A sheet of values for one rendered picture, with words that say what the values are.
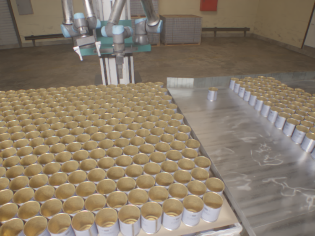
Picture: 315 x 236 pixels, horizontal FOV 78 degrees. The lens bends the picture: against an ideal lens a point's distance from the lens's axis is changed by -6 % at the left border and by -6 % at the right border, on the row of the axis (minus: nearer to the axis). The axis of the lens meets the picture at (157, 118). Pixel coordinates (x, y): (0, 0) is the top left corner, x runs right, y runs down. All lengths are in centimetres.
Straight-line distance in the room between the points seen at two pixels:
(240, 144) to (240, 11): 1023
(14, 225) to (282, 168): 106
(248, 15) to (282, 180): 1069
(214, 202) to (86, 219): 44
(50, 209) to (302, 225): 87
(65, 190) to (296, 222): 83
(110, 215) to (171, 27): 772
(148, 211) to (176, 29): 774
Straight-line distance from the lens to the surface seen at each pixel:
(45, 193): 85
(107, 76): 228
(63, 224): 78
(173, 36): 821
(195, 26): 843
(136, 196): 77
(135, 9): 785
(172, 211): 78
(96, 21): 182
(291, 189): 101
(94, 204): 79
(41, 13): 984
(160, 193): 78
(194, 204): 77
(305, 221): 93
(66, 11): 194
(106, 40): 215
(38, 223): 78
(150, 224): 69
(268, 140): 124
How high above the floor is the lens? 175
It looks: 32 degrees down
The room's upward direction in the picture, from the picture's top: straight up
